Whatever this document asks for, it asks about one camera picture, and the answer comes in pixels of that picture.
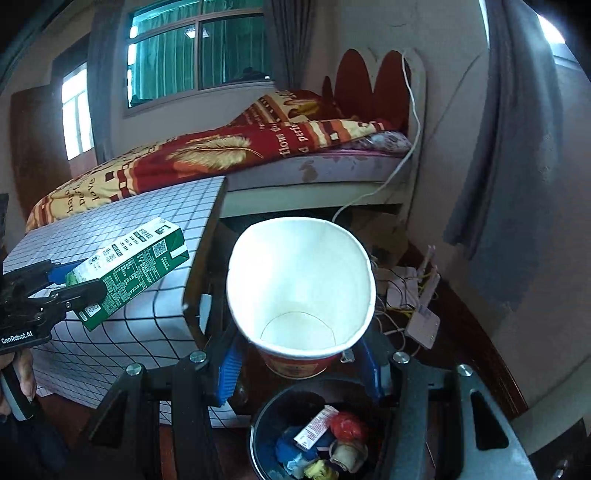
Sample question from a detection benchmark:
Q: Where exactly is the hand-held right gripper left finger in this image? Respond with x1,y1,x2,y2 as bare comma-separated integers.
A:
85,318,245,480

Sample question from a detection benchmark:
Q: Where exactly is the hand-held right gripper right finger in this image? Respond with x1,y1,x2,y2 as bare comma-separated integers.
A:
342,333,532,480

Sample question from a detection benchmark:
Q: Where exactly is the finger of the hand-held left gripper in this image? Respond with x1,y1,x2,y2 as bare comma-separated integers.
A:
0,260,78,297
25,278,108,320

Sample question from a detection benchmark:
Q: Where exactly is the red plastic bag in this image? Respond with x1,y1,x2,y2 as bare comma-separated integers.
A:
330,411,368,440

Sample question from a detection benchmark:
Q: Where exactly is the green white milk carton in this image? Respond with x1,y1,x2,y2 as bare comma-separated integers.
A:
65,217,190,332

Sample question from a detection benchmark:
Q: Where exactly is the black trash bin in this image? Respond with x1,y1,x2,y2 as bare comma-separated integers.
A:
249,378,403,480

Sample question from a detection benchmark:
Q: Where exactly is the red white paper bowl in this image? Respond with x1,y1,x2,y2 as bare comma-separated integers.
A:
226,217,377,379

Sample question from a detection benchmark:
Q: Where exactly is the person's left hand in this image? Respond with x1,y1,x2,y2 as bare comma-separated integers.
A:
9,350,38,403

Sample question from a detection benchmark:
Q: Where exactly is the white router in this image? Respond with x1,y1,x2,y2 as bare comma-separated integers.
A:
406,244,442,350

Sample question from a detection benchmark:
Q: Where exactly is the white red packet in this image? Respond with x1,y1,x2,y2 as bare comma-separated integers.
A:
293,405,341,451

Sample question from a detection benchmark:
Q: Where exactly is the white power strip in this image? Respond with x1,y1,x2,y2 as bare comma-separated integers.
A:
385,265,419,308

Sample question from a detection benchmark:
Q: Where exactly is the yellow wrapper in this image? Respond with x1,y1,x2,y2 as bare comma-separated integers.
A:
305,459,339,479

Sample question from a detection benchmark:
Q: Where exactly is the brown wooden door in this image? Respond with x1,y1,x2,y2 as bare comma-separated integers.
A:
10,85,72,222

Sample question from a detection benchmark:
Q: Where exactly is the cardboard box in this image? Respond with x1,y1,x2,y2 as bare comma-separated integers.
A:
351,212,410,269

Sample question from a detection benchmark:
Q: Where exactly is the table with checkered cloth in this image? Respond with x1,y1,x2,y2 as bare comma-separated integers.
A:
2,175,230,425

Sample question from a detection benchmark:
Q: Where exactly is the narrow bright window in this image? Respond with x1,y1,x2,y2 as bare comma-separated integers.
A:
51,46,95,160

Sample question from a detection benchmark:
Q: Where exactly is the bed with red patterned blanket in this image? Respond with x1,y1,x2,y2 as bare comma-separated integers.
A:
25,90,411,232

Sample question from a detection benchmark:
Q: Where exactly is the bed with purple mattress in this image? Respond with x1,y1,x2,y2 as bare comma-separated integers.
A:
222,136,416,219

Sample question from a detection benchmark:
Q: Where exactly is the floral pillow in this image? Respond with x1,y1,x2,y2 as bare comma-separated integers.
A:
342,131,413,154

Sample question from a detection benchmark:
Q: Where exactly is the large grey curtain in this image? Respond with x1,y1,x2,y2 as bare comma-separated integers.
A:
443,0,573,315

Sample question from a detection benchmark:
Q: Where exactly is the large window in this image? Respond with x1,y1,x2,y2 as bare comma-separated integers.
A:
122,0,278,109

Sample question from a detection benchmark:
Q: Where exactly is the red white headboard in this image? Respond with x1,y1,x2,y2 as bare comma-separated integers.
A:
321,46,428,139

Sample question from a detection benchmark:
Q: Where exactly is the white flat cable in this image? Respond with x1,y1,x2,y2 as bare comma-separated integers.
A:
332,50,424,223

